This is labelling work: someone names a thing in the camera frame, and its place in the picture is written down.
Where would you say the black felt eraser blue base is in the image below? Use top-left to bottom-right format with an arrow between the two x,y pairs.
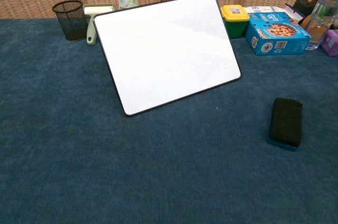
266,97 -> 304,152

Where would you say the green container with yellow lid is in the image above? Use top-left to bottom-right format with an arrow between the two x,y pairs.
220,4 -> 250,40

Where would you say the dark blue table cloth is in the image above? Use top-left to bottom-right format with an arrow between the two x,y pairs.
0,17 -> 338,224

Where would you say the green lint roller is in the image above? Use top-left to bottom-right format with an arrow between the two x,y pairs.
83,3 -> 116,46

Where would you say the blue cookie box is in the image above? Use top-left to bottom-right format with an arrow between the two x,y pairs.
245,3 -> 312,56

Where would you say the black mesh pen cup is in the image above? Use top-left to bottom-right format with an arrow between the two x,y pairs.
52,0 -> 88,42

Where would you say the white printed snack bag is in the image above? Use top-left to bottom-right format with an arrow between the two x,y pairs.
244,5 -> 287,15

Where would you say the orange fruit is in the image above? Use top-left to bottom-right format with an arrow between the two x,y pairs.
301,15 -> 314,31

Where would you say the clear plastic water bottle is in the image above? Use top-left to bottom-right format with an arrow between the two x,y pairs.
303,0 -> 338,50

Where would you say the small purple box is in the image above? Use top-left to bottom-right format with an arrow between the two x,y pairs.
320,29 -> 338,58

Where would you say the white board with black frame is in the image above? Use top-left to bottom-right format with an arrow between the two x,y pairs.
92,0 -> 242,117

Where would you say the black round pouch with strap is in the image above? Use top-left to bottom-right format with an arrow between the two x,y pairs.
292,0 -> 331,14

